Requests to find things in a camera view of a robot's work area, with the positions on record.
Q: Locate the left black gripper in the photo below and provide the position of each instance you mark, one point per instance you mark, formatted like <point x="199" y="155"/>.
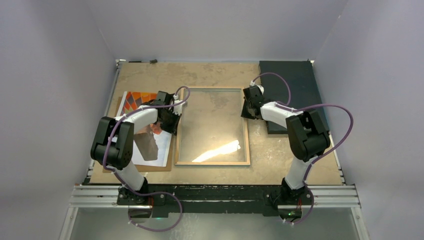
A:
<point x="172" y="129"/>

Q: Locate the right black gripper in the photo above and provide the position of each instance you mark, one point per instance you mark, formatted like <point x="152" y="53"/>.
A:
<point x="244" y="114"/>

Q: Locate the hot air balloon photo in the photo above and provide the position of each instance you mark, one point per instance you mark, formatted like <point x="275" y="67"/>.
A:
<point x="155" y="149"/>

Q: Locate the blue wooden picture frame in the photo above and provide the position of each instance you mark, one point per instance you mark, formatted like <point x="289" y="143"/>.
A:
<point x="211" y="131"/>

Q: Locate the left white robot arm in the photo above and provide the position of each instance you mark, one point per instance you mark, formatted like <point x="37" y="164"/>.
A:
<point x="113" y="142"/>

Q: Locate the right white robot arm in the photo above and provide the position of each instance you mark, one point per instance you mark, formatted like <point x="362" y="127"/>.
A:
<point x="308" y="137"/>

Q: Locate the brown cardboard backing board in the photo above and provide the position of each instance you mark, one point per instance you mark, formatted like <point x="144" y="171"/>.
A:
<point x="149" y="169"/>

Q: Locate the dark blue foam pad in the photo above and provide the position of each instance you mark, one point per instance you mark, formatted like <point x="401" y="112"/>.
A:
<point x="281" y="79"/>

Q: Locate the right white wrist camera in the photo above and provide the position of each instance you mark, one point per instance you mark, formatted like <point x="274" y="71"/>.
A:
<point x="257" y="87"/>

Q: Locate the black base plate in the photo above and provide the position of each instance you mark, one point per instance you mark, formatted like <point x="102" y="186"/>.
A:
<point x="267" y="200"/>

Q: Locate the aluminium rail frame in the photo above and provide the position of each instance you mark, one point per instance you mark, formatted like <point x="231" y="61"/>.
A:
<point x="335" y="215"/>

